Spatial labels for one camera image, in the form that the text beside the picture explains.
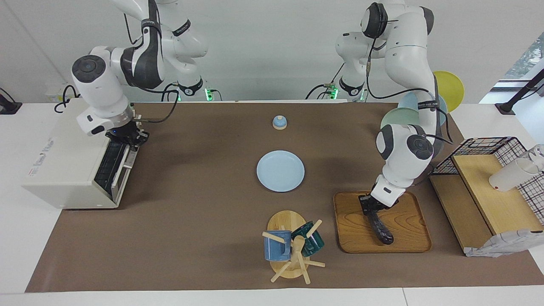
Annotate black arm base cables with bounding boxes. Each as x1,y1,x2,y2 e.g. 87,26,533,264
161,83,181,102
305,63,346,100

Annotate dark purple eggplant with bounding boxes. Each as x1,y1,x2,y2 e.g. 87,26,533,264
368,209,394,245

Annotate white toaster oven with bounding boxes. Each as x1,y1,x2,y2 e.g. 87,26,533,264
21,99,143,210

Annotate yellow plate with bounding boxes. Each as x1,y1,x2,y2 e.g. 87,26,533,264
433,71,465,113

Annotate window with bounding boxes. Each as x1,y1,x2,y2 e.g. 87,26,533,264
480,32,544,105

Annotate large light blue plate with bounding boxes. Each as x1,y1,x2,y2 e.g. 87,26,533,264
397,93,448,128

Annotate black oven power cable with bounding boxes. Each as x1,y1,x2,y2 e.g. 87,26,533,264
54,85,81,113

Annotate white cup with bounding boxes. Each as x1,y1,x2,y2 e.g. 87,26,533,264
489,156,543,192

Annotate white power strip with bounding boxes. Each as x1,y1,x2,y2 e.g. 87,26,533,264
46,83,81,103

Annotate black camera stand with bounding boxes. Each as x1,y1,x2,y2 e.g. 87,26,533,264
495,68,544,115

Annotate black wire basket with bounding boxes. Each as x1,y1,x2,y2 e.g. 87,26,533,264
428,137,544,226

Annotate blue mug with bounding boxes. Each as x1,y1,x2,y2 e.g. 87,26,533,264
263,230,293,261

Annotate wooden mug tree stand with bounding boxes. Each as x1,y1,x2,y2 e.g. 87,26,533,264
262,210,326,284

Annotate brown table mat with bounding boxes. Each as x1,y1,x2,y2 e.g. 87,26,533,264
25,101,544,293

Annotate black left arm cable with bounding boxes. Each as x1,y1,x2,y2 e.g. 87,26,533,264
365,4,453,145

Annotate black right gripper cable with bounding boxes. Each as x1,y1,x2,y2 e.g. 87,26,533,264
138,83,179,125

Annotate oven door with glass window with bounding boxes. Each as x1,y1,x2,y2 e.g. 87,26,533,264
93,139,139,203

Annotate black table clamp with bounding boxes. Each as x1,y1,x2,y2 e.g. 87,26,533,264
0,87,23,115

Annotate dark green mug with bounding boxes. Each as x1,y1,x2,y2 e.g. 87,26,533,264
291,221,325,257

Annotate rectangular wooden tray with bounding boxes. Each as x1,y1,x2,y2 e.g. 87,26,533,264
333,191,432,254

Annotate clear glass cup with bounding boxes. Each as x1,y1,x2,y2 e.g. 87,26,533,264
527,144,544,165

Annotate light blue round plate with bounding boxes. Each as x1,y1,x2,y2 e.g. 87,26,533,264
256,150,305,193

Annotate black left arm base cables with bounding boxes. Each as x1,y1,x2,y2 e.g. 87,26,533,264
305,63,346,100

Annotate wooden two-tier shelf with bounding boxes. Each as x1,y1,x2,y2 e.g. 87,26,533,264
429,154,544,255

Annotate black right arm base cables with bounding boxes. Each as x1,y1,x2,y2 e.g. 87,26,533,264
161,83,181,102

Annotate pale green plate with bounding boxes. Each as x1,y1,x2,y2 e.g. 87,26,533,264
380,108,421,130

